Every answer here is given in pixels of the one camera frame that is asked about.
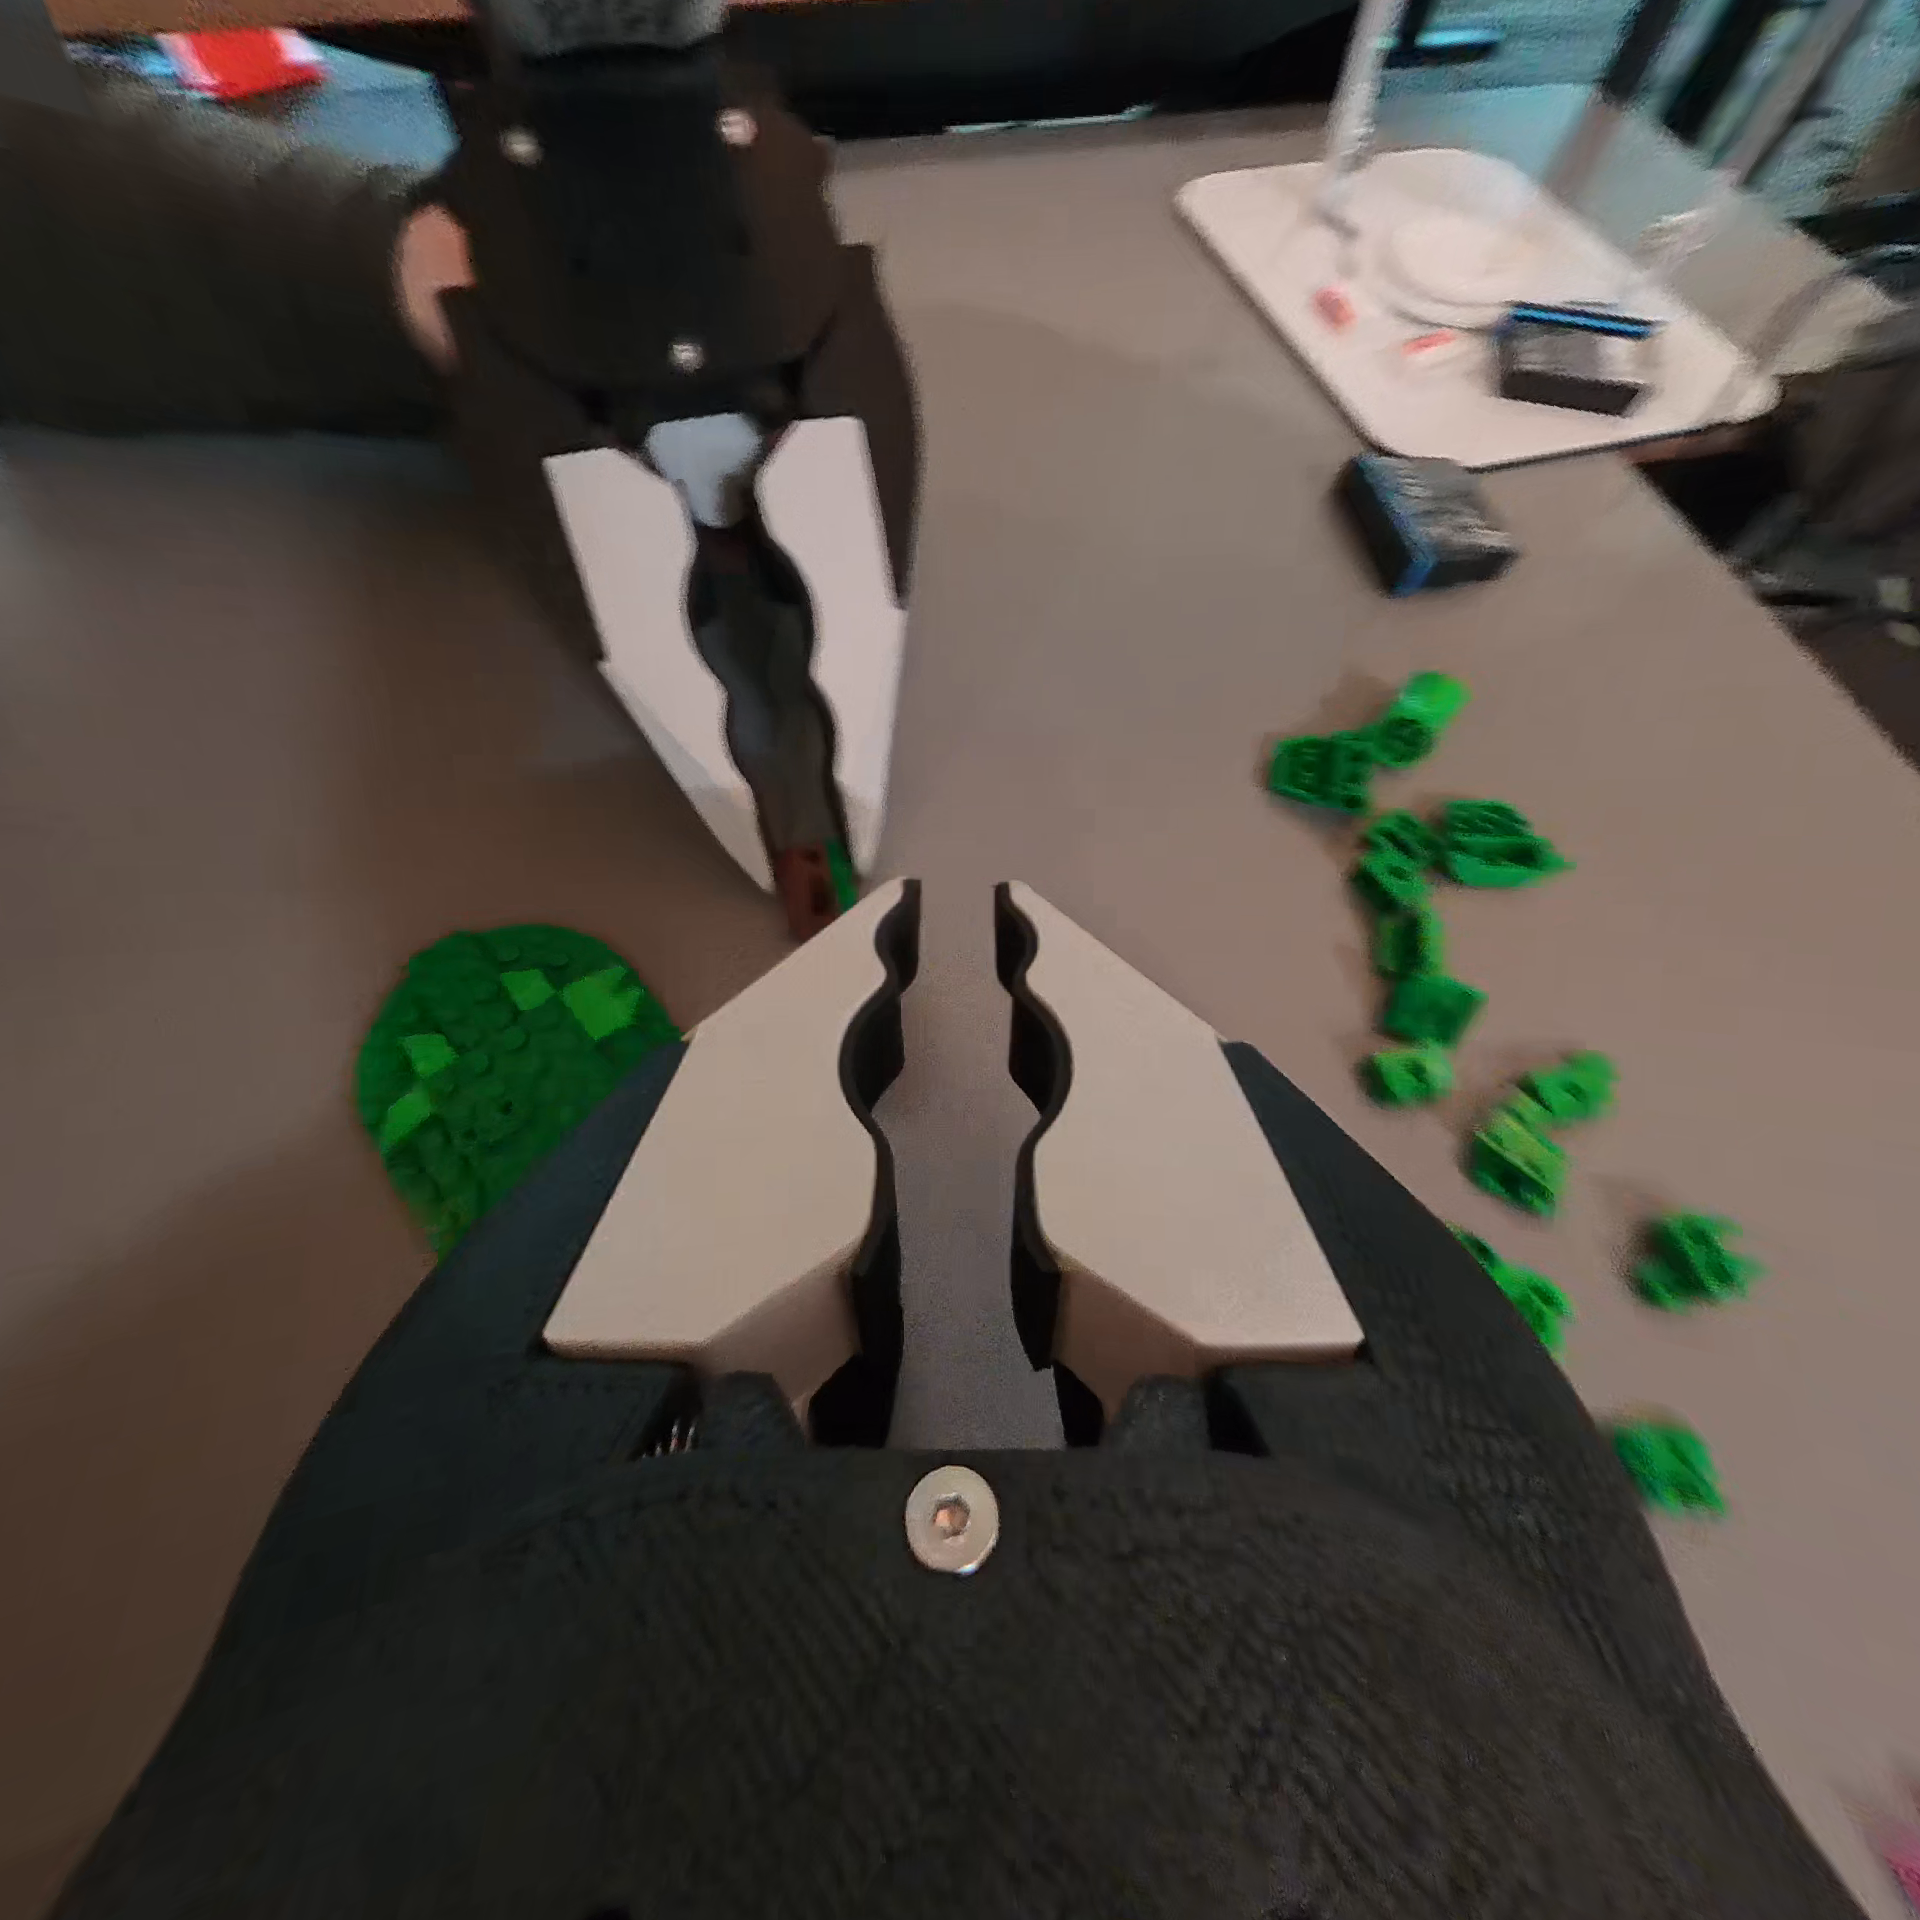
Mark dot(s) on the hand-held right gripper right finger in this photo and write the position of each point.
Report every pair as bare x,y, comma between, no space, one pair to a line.
1184,1200

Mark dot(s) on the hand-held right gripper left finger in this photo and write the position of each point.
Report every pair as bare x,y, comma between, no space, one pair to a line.
721,1185

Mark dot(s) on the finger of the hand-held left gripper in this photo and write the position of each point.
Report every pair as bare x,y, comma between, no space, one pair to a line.
630,600
849,600

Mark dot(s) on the thin green plate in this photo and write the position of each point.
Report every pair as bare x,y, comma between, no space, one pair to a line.
840,874

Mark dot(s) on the brown technic brick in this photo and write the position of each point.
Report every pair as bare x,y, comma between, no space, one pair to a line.
802,892

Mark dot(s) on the person's left forearm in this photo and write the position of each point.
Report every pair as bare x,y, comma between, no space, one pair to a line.
180,270

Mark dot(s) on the grey desk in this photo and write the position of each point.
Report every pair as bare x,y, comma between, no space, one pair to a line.
1126,600

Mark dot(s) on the person's left hand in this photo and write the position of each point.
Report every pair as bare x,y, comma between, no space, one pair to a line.
422,285

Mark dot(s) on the pile of small green bricks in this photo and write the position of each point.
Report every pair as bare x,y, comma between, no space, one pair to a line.
1424,1004

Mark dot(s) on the red and white packet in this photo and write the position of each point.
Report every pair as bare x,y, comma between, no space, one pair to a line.
240,61

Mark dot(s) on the white tray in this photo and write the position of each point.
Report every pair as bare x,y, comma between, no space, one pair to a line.
1348,389

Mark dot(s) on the black battery with blue edge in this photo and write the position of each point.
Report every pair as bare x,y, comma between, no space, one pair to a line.
1424,518
1576,368

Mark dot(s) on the clear case with pink label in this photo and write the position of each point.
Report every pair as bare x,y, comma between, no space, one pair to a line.
1433,348

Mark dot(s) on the round green base plate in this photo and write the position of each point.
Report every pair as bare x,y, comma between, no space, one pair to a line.
481,1079

